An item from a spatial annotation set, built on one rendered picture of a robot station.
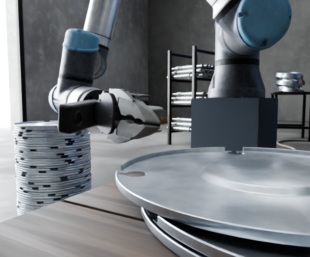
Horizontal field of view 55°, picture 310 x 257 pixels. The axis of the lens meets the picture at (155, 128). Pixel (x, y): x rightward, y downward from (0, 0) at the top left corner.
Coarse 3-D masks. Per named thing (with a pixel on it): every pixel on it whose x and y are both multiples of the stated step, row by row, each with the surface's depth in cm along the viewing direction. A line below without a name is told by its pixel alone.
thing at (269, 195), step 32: (160, 160) 36; (192, 160) 36; (224, 160) 33; (256, 160) 33; (288, 160) 36; (128, 192) 22; (160, 192) 24; (192, 192) 24; (224, 192) 24; (256, 192) 23; (288, 192) 23; (192, 224) 17; (224, 224) 16; (256, 224) 17; (288, 224) 17
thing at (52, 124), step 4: (56, 120) 133; (16, 124) 118; (20, 124) 118; (24, 124) 118; (28, 124) 118; (32, 124) 118; (36, 124) 116; (40, 124) 114; (44, 124) 114; (48, 124) 113; (52, 124) 114; (56, 124) 114
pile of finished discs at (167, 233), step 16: (160, 224) 19; (176, 224) 19; (160, 240) 19; (176, 240) 19; (192, 240) 16; (208, 240) 17; (224, 240) 17; (240, 240) 17; (192, 256) 16; (208, 256) 17; (224, 256) 15; (240, 256) 14; (256, 256) 15; (272, 256) 15; (288, 256) 15; (304, 256) 15
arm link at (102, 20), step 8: (96, 0) 74; (104, 0) 74; (112, 0) 75; (120, 0) 78; (88, 8) 77; (96, 8) 74; (104, 8) 74; (112, 8) 75; (88, 16) 75; (96, 16) 74; (104, 16) 75; (112, 16) 76; (88, 24) 75; (96, 24) 74; (104, 24) 75; (112, 24) 77; (96, 32) 75; (104, 32) 75; (112, 32) 78; (104, 40) 76; (104, 48) 76; (104, 56) 77; (104, 64) 78; (104, 72) 81
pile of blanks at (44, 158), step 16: (16, 128) 110; (32, 128) 106; (48, 128) 106; (16, 144) 111; (32, 144) 111; (48, 144) 111; (64, 144) 108; (80, 144) 113; (16, 160) 112; (32, 160) 107; (48, 160) 107; (64, 160) 112; (80, 160) 113; (16, 176) 115; (32, 176) 107; (48, 176) 107; (64, 176) 112; (80, 176) 114; (32, 192) 108; (48, 192) 108; (64, 192) 110; (80, 192) 114; (32, 208) 109
